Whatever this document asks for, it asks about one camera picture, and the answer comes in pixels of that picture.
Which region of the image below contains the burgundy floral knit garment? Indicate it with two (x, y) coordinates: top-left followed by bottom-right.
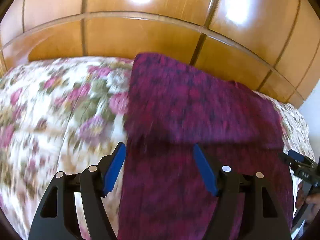
(118, 53), (293, 239)

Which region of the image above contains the wooden panelled wardrobe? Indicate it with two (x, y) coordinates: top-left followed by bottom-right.
(1, 0), (319, 107)

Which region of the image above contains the person's right hand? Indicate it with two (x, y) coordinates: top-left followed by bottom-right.
(295, 182), (320, 224)

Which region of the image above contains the floral quilted bedspread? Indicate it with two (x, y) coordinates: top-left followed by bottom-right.
(1, 57), (314, 239)

